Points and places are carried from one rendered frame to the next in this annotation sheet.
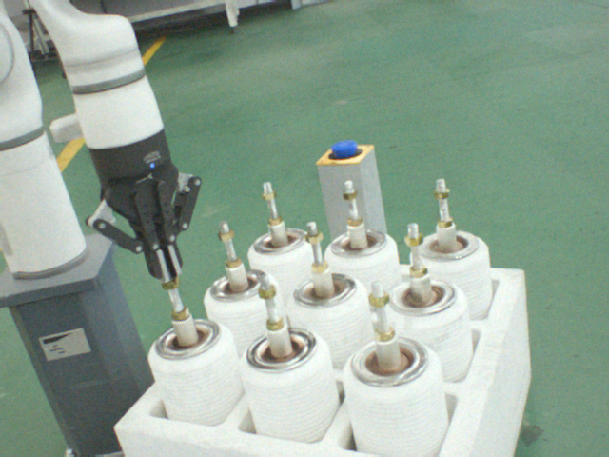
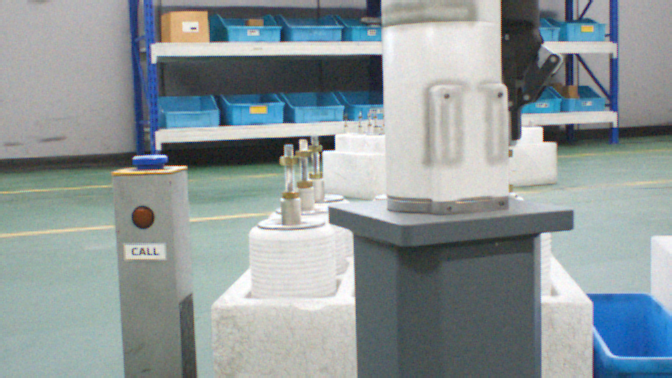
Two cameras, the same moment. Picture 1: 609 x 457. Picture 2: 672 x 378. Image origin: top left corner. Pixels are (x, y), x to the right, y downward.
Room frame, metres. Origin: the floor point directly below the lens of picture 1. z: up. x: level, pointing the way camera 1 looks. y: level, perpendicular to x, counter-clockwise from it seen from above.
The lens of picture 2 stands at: (1.19, 0.92, 0.38)
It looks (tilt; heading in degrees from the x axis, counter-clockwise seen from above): 6 degrees down; 247
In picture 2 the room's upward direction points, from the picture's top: 2 degrees counter-clockwise
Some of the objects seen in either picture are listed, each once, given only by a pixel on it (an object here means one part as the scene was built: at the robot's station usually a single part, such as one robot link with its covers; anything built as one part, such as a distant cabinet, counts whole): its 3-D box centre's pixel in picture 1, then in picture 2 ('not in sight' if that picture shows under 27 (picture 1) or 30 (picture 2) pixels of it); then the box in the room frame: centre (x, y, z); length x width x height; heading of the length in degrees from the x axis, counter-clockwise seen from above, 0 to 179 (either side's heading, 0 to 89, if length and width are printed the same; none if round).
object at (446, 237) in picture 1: (446, 237); (316, 190); (0.75, -0.17, 0.26); 0.02 x 0.02 x 0.03
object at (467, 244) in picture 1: (447, 247); (316, 200); (0.75, -0.17, 0.25); 0.08 x 0.08 x 0.01
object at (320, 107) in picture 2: not in sight; (306, 107); (-1.01, -4.65, 0.36); 0.50 x 0.38 x 0.21; 90
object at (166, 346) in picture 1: (187, 339); not in sight; (0.66, 0.15, 0.25); 0.08 x 0.08 x 0.01
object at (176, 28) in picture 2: not in sight; (184, 29); (-0.16, -4.61, 0.89); 0.31 x 0.24 x 0.20; 89
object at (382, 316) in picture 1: (382, 317); not in sight; (0.54, -0.05, 0.30); 0.01 x 0.01 x 0.08; 80
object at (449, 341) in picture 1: (431, 364); not in sight; (0.65, -0.11, 0.16); 0.10 x 0.10 x 0.18
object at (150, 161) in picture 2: (344, 150); (150, 164); (0.99, -0.08, 0.32); 0.04 x 0.04 x 0.02
